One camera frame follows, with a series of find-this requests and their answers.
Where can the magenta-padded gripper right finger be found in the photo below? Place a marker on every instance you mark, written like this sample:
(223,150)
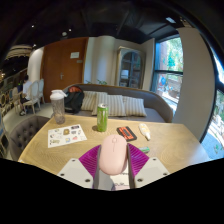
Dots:
(138,160)

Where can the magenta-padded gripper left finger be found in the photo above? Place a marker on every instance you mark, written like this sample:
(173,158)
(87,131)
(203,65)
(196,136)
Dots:
(88,161)

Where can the pink computer mouse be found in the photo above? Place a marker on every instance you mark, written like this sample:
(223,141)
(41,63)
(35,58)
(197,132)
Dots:
(113,155)

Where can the black box with red print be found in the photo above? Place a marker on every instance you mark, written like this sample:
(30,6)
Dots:
(126,133)

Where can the white sticker sheet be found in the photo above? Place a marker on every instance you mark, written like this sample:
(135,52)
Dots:
(66,136)

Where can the green drink can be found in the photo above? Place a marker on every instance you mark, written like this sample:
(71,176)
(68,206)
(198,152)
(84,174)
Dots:
(102,118)

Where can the striped cushion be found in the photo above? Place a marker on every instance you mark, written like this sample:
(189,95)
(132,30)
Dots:
(115,105)
(135,106)
(88,100)

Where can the clear shaker bottle white lid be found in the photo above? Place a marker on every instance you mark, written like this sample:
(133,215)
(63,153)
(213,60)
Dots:
(58,110)

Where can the grey curved sofa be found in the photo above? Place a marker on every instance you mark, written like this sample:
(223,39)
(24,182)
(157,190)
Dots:
(156,103)

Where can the black backpack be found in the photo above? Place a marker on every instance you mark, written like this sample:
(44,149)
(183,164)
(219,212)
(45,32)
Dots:
(74,99)

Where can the grey tufted armchair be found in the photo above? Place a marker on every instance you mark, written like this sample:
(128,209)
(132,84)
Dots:
(25,133)

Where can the dark-framed window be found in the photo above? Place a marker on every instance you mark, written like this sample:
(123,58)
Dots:
(168,71)
(216,126)

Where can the white dining chair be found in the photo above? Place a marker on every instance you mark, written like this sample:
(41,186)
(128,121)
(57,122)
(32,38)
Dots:
(41,88)
(33,95)

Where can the arched glass-door cabinet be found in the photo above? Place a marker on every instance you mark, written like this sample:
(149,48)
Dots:
(130,68)

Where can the person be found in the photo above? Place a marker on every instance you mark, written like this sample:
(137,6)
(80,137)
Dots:
(26,88)

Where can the brown wooden door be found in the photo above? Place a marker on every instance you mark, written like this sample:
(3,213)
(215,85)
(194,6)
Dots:
(63,63)

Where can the group of ceiling lights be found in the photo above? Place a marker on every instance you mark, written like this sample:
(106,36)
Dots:
(64,33)

